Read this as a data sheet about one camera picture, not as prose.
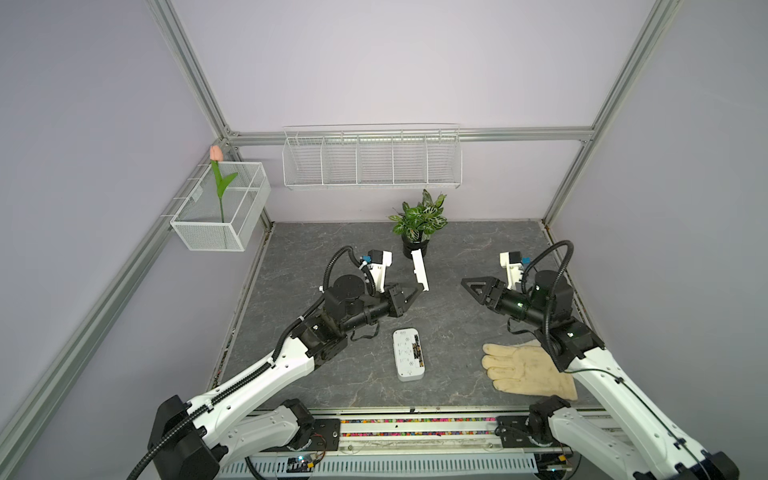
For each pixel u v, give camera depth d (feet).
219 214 2.65
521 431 2.42
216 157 2.72
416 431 2.47
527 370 2.69
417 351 2.75
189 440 1.26
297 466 2.37
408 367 2.65
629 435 1.46
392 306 1.94
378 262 2.02
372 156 3.25
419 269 2.21
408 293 2.13
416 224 2.89
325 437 2.38
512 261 2.19
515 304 2.02
